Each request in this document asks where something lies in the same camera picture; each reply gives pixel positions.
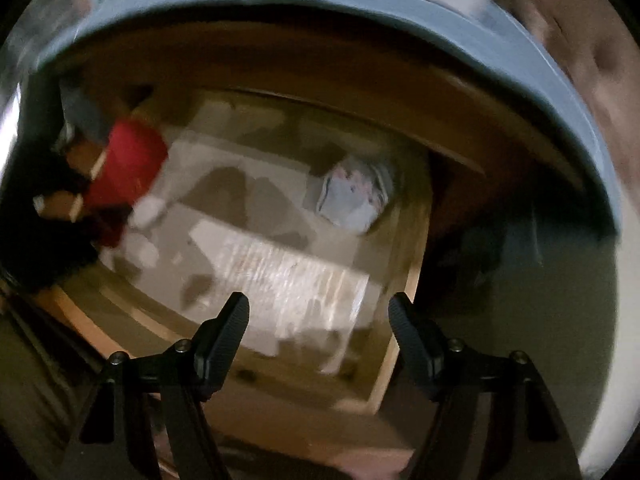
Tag wooden drawer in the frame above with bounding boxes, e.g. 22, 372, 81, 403
37, 91, 432, 477

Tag red sock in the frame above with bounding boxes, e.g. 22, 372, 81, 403
84, 117, 168, 248

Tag floral white underwear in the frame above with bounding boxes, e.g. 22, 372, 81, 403
314, 155, 396, 235

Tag wooden nightstand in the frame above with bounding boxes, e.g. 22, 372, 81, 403
54, 22, 587, 232

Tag blue checked cloth cover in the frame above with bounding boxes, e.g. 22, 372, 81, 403
35, 0, 622, 231

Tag floral beige bedsheet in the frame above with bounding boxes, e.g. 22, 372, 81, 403
497, 0, 639, 204

